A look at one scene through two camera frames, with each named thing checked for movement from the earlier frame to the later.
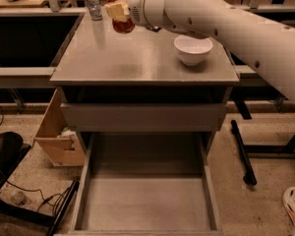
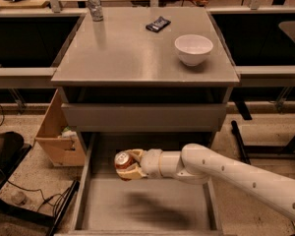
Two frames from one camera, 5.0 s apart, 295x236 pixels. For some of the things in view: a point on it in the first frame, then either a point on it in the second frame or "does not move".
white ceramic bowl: [192, 50] does not move
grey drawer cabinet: [134, 82] does not move
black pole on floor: [249, 177] does not move
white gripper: [142, 8] -> [151, 163]
